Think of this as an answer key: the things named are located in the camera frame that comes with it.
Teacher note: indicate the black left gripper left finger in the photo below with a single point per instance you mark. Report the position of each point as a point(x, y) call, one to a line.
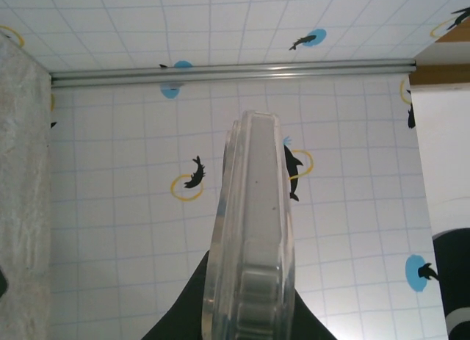
point(183, 310)

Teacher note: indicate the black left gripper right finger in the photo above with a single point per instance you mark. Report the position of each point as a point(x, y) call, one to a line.
point(308, 325)

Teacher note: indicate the clear phone case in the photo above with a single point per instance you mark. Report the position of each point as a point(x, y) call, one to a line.
point(262, 178)

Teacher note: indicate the brown wooden board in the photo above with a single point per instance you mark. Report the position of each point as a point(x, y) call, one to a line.
point(440, 75)
point(460, 35)

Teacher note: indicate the aluminium corner post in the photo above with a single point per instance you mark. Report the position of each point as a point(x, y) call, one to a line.
point(220, 75)

